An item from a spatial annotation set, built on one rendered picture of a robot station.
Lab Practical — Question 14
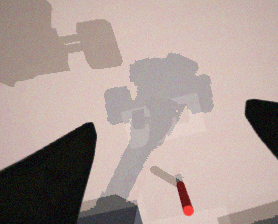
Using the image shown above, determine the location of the red peg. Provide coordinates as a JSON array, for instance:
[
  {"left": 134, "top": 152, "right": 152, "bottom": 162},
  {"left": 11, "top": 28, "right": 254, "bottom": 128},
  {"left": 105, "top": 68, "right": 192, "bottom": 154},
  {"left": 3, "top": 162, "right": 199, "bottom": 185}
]
[{"left": 177, "top": 181, "right": 194, "bottom": 216}]

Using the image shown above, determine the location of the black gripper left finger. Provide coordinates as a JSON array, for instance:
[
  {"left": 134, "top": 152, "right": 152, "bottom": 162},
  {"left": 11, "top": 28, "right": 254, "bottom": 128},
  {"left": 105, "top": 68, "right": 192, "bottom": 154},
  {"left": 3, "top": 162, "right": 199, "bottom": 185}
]
[{"left": 0, "top": 122, "right": 97, "bottom": 224}]

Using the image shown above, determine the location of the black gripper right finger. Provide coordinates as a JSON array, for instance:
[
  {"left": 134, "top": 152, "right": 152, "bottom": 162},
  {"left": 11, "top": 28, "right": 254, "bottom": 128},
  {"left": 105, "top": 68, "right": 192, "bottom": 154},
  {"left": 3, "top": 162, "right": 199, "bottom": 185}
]
[{"left": 245, "top": 99, "right": 278, "bottom": 160}]

